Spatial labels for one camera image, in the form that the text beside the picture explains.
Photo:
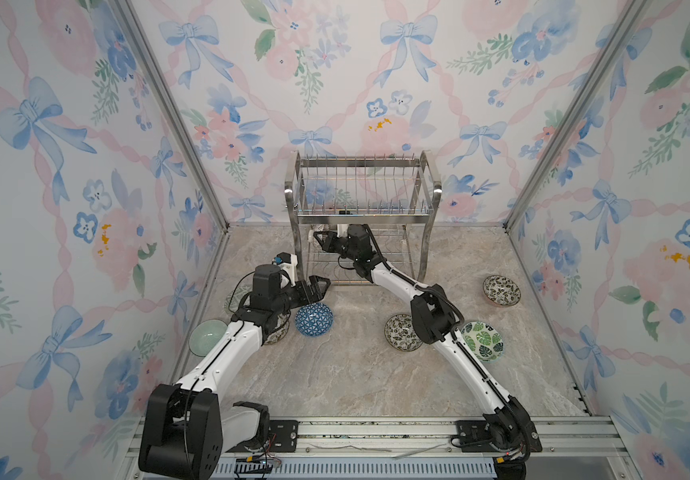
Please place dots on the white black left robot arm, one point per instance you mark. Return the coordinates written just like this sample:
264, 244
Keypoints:
186, 430

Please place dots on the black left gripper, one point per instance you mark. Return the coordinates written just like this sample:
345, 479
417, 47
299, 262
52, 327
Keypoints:
301, 288

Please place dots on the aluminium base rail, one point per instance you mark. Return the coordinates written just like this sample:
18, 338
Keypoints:
421, 448

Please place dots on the black leaf pattern pink bowl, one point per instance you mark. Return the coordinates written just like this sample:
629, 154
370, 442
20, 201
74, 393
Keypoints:
501, 290

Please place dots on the stainless steel dish rack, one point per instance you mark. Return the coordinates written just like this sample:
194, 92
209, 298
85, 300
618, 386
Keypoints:
398, 196

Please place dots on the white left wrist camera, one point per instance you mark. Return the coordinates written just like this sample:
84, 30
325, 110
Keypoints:
289, 263

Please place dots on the black floral pattern bowl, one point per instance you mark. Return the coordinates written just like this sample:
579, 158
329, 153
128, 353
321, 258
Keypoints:
278, 333

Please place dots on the green monstera leaf bowl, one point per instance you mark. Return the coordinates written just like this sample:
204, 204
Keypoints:
483, 340

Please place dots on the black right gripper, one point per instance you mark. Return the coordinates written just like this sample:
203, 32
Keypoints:
331, 241

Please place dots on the blue triangle pattern bowl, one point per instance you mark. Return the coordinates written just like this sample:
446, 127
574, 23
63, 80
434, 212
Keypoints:
314, 320

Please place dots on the pale green celadon bowl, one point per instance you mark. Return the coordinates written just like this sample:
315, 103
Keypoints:
206, 336

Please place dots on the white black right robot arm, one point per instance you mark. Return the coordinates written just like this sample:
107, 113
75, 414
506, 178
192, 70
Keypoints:
508, 428

